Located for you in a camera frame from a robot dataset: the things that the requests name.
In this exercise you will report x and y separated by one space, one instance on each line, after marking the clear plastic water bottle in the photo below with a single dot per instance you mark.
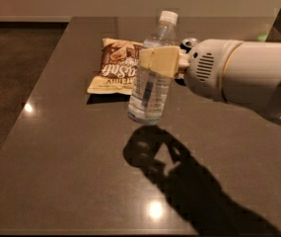
150 89

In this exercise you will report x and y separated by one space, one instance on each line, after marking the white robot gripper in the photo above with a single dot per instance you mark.
206 70

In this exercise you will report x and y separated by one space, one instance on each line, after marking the brown and cream chip bag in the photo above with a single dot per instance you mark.
118 67

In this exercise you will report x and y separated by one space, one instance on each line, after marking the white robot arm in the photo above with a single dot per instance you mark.
243 73

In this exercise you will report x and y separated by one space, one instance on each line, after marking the dark blue soda can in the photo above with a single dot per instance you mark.
186 45

